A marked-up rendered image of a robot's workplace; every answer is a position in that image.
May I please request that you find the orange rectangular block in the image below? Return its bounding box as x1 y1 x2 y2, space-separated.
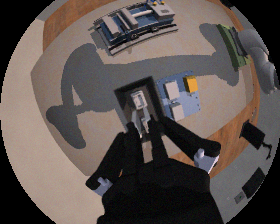
183 75 198 93

